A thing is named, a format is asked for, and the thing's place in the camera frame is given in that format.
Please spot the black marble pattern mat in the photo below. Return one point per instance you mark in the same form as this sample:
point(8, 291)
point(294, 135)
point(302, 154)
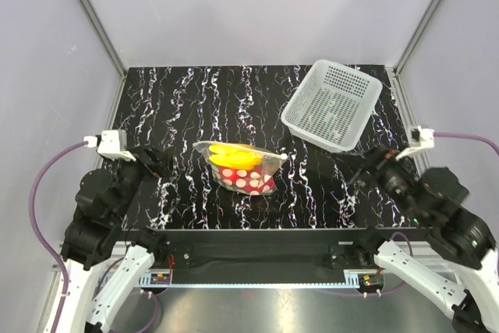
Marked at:
point(178, 106)

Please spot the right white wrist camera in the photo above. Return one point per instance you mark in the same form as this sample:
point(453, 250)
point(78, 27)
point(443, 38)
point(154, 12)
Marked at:
point(420, 140)

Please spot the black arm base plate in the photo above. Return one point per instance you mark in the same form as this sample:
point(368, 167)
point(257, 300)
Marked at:
point(234, 257)

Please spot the aluminium frame post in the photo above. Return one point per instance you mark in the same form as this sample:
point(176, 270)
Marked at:
point(102, 35)
point(417, 35)

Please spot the red dragon fruit toy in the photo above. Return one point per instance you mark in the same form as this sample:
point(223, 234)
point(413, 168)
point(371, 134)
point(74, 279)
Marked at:
point(254, 182)

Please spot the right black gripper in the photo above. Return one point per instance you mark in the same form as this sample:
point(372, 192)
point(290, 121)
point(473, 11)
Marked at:
point(374, 161)

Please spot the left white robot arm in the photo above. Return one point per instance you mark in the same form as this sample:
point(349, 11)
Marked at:
point(102, 202)

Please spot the yellow banana bunch toy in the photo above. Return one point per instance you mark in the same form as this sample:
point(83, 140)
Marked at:
point(230, 157)

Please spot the white plastic basket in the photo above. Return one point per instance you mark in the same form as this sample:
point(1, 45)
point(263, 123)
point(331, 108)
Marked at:
point(331, 106)

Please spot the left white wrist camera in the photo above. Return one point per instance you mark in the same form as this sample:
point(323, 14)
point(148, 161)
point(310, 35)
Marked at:
point(111, 144)

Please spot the clear dotted zip top bag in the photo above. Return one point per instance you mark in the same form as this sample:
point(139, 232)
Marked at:
point(271, 162)

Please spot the right aluminium frame post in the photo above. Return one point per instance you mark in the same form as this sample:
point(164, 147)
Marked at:
point(417, 35)

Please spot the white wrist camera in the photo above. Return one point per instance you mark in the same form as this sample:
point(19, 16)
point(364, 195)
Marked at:
point(111, 144)
point(420, 140)

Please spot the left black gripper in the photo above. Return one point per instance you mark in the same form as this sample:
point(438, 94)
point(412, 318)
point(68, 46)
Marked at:
point(163, 157)

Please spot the left aluminium frame post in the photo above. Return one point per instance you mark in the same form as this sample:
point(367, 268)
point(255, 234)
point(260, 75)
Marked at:
point(102, 35)

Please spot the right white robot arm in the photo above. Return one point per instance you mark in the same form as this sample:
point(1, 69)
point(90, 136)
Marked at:
point(434, 202)

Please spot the slotted white cable duct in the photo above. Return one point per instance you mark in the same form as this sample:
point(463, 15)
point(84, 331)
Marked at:
point(154, 280)

